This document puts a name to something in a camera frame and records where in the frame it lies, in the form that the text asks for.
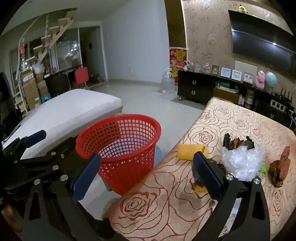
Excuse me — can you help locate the person's dark pants leg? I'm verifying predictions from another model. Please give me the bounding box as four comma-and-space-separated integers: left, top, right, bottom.
79, 202, 116, 241

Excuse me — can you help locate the clear water jug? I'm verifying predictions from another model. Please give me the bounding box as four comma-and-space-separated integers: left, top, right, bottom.
161, 68, 177, 94

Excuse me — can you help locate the round tin can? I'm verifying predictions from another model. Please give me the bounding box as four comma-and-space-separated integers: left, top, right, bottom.
245, 89, 255, 105

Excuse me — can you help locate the black television cabinet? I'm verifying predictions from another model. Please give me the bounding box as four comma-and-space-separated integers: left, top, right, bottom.
177, 70, 296, 130

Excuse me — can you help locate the black flat television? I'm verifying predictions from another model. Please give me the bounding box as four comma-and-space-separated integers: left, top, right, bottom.
228, 9, 296, 77

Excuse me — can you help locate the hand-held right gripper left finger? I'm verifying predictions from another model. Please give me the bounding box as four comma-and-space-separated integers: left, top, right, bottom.
22, 153, 116, 241

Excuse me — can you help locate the green plastic wrapper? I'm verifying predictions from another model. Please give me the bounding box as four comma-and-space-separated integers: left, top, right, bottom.
254, 161, 267, 181

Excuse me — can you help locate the white power strip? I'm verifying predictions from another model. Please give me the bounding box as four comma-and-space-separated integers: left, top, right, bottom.
272, 100, 287, 110

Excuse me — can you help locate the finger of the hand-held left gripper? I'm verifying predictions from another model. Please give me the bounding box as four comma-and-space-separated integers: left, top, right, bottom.
2, 129, 47, 161
16, 136, 80, 174

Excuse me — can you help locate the wooden drawer box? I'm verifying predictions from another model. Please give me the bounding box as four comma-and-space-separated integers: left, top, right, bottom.
213, 87, 240, 103

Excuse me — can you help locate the black yellow wrapper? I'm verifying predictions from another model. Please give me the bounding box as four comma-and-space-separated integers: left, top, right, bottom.
191, 159, 226, 193

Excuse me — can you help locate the light blue globe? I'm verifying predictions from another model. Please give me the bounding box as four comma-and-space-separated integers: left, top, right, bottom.
265, 71, 278, 93

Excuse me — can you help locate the black router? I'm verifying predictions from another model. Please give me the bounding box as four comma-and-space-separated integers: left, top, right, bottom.
275, 89, 292, 102

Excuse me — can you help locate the white mattress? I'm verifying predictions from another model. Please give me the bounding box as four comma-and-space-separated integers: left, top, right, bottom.
2, 89, 123, 160

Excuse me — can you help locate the pink plush toy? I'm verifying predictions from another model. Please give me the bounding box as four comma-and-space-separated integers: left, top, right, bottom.
255, 70, 265, 89

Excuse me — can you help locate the white wall panel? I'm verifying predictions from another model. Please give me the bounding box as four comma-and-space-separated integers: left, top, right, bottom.
235, 60, 258, 75

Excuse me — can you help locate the red plastic mesh basket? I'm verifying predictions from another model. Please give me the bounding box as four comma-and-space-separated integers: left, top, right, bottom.
75, 113, 162, 195

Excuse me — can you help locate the wooden open staircase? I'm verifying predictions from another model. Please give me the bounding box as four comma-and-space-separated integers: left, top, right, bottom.
9, 8, 78, 114

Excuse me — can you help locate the red chair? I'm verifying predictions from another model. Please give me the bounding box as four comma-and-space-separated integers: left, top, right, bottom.
72, 67, 90, 90

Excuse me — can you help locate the clear plastic bag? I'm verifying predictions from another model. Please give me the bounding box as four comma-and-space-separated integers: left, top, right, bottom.
222, 146, 265, 181

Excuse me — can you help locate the stack of cardboard boxes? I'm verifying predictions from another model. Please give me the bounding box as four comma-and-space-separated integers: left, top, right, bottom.
21, 70, 50, 110

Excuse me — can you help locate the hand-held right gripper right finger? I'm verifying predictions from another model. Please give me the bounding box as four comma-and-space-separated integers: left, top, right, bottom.
193, 151, 270, 241

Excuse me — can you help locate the black chair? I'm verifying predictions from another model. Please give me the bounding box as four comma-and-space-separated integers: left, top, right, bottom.
44, 74, 71, 99

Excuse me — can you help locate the red yellow wall poster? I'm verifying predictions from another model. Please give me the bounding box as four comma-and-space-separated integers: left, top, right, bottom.
169, 47, 188, 84

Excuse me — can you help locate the black curved chair frame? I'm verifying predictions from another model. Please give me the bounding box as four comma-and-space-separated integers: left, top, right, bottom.
0, 73, 18, 130

